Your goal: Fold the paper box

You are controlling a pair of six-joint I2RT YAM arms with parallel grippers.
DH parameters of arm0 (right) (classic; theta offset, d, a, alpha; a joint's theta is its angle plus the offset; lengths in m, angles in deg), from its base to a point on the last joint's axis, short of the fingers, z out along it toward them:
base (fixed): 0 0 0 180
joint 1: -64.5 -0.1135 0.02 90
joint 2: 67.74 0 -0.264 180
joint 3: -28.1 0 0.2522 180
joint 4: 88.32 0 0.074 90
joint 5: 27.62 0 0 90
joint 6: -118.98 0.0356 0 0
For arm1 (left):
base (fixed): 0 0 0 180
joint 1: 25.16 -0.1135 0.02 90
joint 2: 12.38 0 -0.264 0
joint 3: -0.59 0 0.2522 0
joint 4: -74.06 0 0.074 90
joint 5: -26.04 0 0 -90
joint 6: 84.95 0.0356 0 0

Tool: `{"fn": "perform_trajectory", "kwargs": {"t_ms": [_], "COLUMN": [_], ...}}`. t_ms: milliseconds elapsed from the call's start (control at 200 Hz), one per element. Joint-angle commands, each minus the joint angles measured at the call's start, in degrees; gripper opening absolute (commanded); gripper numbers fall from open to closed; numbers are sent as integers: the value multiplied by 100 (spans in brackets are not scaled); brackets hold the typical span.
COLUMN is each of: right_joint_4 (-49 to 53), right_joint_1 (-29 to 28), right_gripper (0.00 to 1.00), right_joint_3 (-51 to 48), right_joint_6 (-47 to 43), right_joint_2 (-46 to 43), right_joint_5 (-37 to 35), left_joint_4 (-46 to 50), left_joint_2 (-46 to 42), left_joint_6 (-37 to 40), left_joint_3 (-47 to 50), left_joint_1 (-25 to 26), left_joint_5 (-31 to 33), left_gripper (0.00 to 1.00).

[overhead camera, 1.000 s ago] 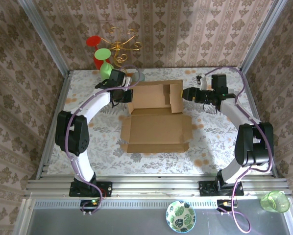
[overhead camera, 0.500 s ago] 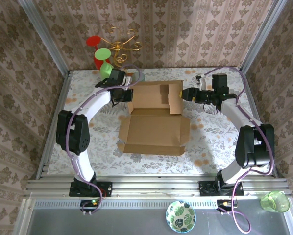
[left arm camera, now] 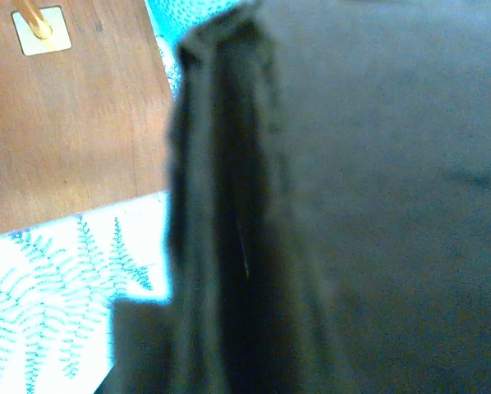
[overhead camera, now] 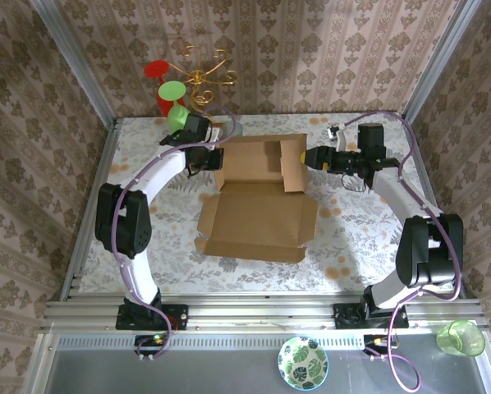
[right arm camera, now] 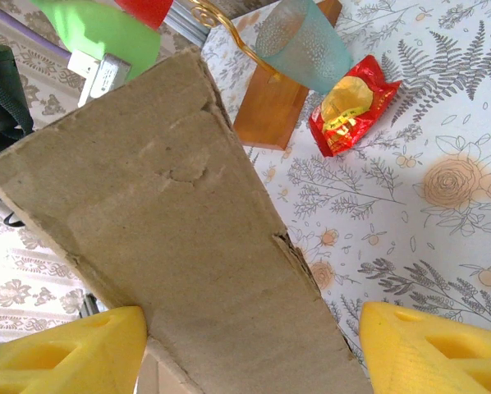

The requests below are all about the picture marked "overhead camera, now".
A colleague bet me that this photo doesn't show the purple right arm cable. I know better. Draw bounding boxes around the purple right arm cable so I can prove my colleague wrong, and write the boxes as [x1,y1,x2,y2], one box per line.
[339,110,465,391]

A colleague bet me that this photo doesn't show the red plastic wine glass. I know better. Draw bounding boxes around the red plastic wine glass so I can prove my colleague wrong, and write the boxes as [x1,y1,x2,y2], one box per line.
[143,60,186,118]

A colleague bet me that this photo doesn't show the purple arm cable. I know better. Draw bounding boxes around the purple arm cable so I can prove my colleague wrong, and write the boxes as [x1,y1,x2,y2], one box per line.
[112,105,237,362]
[339,110,465,391]

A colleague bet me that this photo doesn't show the aluminium frame post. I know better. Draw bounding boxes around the aluminium frame post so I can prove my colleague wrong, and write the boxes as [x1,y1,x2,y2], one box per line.
[400,0,483,124]
[30,0,118,129]

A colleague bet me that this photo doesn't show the gold wire rack wooden base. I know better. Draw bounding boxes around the gold wire rack wooden base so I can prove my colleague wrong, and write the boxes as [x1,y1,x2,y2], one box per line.
[169,43,239,117]

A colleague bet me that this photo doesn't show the grey metal shelf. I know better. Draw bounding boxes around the grey metal shelf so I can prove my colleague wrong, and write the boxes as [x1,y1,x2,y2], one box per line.
[21,332,491,394]

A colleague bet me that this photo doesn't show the floral tablecloth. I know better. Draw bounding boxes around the floral tablecloth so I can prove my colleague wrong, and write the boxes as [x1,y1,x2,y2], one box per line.
[79,112,456,295]

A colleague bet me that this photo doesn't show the translucent grey plastic cup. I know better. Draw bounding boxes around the translucent grey plastic cup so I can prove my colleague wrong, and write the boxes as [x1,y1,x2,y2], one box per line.
[224,119,244,139]

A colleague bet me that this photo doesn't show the leaf pattern bowl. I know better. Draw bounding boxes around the leaf pattern bowl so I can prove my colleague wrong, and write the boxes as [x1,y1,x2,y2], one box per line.
[277,335,329,391]

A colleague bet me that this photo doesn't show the green transparent plastic cup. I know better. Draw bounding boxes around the green transparent plastic cup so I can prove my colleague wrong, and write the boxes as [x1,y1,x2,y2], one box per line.
[435,318,487,356]

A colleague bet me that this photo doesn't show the small black connector box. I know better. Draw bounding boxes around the small black connector box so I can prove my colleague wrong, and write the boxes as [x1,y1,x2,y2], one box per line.
[134,334,168,357]
[363,334,398,356]

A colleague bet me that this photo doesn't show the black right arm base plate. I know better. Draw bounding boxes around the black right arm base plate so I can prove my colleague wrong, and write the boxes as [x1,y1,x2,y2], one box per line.
[333,302,410,329]

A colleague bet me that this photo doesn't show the aluminium frame side rail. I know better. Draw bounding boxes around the aluminium frame side rail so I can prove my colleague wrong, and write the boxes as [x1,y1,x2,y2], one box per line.
[58,118,120,301]
[400,114,469,299]

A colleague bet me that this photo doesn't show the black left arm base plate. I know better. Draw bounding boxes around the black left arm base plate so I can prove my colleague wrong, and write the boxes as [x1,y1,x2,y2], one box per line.
[116,303,189,332]

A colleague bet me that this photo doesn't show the aluminium frame cross rail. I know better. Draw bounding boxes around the aluminium frame cross rail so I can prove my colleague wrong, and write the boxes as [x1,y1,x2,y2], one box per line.
[39,293,489,334]

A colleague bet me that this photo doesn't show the brown cardboard paper box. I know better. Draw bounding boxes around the brown cardboard paper box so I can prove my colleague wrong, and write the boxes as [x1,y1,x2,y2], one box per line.
[194,133,319,264]

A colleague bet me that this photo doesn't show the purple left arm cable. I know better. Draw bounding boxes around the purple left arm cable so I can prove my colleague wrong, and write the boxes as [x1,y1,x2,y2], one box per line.
[112,105,237,362]

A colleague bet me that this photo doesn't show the green plastic wine glass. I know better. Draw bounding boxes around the green plastic wine glass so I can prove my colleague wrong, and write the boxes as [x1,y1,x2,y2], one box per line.
[158,80,191,135]

